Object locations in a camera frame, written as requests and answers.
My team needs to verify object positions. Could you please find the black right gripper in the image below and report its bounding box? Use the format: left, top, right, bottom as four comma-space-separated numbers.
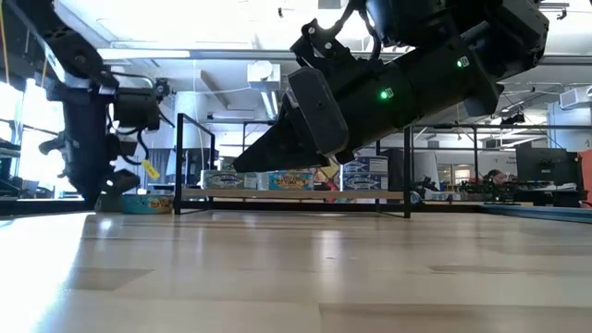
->
231, 55, 420, 174

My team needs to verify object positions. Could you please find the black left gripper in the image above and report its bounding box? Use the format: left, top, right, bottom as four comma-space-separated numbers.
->
45, 85, 142, 208

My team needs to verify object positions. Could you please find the teal yellowfin tuna can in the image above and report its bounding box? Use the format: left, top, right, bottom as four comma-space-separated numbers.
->
122, 193, 175, 216
267, 170, 315, 191

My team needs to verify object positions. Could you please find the green label can gold lid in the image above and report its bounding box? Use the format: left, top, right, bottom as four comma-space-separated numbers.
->
94, 193, 125, 214

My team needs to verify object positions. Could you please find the colourful patterned quilt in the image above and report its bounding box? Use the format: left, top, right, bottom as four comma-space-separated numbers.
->
314, 159, 344, 191

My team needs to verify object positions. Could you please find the bright window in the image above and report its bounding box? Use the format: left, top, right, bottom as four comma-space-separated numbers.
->
0, 82, 78, 195

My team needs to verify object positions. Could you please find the grey curtain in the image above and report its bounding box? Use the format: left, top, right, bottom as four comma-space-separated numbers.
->
145, 147, 173, 186

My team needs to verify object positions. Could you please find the white ceiling vent unit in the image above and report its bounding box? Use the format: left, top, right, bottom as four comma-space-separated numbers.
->
246, 59, 290, 140

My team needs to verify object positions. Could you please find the black rack by window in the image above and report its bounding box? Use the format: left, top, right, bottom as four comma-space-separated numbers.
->
0, 138, 22, 200

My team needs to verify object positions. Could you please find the black background panel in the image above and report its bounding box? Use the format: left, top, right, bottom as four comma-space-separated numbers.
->
381, 147, 405, 191

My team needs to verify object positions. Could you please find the person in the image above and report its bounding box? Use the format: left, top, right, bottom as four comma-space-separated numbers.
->
485, 168, 509, 186

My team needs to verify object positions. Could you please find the black computer monitor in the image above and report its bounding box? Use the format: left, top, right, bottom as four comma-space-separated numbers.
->
515, 146, 580, 186

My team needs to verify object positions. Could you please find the black background desk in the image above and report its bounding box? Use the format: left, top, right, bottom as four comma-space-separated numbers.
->
512, 182, 588, 208

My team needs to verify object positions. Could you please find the orange panel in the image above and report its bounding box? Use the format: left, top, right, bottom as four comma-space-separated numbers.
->
577, 148, 592, 207

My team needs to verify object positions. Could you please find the black ceiling track light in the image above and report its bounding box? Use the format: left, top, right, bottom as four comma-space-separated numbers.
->
538, 2, 571, 20

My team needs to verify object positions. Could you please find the wooden shelf black metal frame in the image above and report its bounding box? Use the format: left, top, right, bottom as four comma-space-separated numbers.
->
173, 112, 413, 219

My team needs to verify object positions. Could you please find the black aluminium table frame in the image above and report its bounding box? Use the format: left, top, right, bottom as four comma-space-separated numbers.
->
0, 197, 592, 225

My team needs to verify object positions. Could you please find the yellow cable tag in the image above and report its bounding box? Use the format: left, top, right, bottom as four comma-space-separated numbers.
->
141, 159, 161, 180

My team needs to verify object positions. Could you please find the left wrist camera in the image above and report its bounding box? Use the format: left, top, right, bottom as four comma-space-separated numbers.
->
113, 86, 162, 131

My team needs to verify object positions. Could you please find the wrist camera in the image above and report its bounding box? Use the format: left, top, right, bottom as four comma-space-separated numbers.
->
113, 86, 162, 131
290, 18, 371, 70

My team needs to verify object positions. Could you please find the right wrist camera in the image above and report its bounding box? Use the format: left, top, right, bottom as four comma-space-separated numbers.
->
290, 18, 371, 70

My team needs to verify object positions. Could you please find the black background metal frame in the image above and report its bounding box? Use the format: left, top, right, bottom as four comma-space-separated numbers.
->
216, 120, 592, 195

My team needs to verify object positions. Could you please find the black ceiling camera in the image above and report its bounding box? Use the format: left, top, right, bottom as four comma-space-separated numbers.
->
500, 112, 527, 127

